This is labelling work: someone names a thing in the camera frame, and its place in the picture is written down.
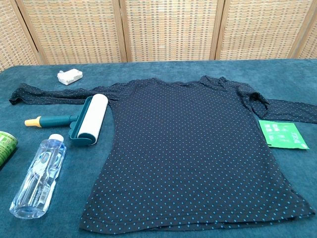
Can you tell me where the teal white lint roller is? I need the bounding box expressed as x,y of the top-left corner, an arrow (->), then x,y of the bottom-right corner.
24,93 -> 109,147

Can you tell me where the dark blue polka dot shirt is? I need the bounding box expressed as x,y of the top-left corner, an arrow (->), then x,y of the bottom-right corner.
8,75 -> 317,233

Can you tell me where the teal tablecloth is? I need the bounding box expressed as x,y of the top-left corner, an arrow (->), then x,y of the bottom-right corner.
0,58 -> 317,238

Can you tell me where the woven wooden folding screen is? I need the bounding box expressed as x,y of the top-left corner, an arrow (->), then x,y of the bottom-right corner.
0,0 -> 317,72

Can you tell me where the small white box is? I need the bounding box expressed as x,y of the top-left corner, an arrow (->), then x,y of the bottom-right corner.
57,68 -> 83,86

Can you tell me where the green foil packet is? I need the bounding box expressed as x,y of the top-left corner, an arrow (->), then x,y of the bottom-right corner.
258,119 -> 310,150

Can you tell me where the clear plastic water bottle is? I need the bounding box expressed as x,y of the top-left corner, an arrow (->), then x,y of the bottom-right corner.
9,133 -> 67,219

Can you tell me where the green drink can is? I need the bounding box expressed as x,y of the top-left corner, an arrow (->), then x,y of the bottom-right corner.
0,130 -> 19,170

